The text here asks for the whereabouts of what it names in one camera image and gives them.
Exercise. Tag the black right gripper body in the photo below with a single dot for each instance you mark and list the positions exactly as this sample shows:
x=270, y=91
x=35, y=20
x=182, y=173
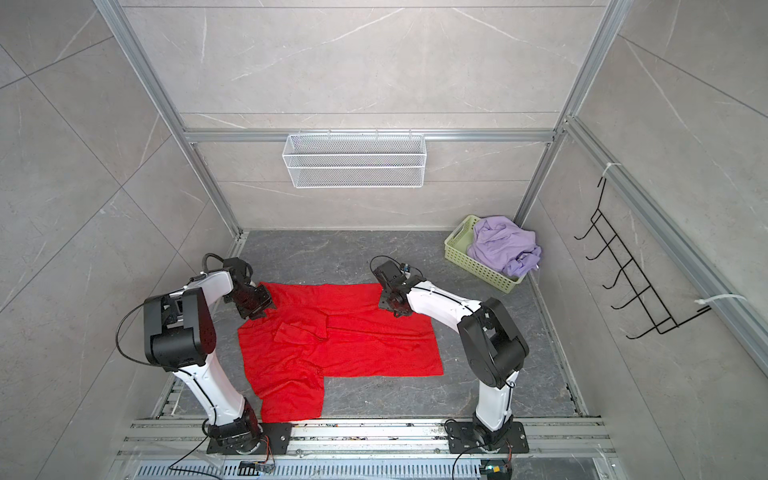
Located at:
x=385, y=302

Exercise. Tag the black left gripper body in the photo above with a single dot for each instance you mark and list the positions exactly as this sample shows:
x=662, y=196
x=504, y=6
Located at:
x=252, y=303

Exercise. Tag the red t-shirt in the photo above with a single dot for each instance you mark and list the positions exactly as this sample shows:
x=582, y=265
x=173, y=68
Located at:
x=313, y=332

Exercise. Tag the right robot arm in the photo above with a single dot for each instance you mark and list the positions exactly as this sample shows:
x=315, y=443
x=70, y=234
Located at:
x=493, y=345

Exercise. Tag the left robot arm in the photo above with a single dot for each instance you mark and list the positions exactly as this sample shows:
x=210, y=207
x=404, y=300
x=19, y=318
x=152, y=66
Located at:
x=180, y=337

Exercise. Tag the green plastic basket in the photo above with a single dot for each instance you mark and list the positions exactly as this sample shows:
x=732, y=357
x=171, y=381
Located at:
x=456, y=246

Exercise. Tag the purple t-shirt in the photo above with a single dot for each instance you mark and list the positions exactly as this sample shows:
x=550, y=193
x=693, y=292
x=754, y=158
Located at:
x=499, y=244

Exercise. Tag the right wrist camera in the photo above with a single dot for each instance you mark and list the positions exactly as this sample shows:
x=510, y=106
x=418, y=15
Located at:
x=389, y=274

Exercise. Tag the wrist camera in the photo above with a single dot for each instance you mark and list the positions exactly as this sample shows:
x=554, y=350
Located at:
x=240, y=270
x=389, y=274

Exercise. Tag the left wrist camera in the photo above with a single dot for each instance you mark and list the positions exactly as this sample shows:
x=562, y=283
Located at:
x=240, y=270

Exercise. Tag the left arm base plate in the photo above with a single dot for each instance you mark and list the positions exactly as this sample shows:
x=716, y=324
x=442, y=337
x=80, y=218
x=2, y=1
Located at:
x=233, y=439

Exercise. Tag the white wire mesh basket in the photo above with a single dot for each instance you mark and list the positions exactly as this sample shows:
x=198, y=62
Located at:
x=346, y=160

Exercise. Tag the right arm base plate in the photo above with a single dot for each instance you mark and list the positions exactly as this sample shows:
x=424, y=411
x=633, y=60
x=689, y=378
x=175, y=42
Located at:
x=473, y=437

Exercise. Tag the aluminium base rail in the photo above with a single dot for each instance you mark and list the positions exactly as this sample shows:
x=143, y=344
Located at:
x=420, y=448

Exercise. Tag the black wire hook rack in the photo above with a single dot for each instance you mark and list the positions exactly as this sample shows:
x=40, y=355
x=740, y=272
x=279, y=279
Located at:
x=630, y=272

